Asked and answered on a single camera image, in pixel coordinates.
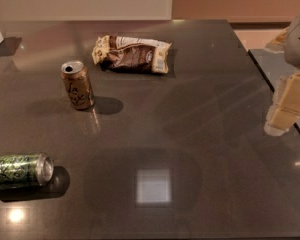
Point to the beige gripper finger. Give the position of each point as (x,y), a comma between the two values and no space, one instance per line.
(285,109)

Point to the green soda can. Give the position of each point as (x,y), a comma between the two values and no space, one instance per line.
(25,170)

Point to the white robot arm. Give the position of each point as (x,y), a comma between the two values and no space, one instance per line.
(288,41)

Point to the brown soda can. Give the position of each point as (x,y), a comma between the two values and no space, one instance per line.
(77,84)

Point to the brown chip bag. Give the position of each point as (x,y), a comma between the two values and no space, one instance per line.
(134,54)

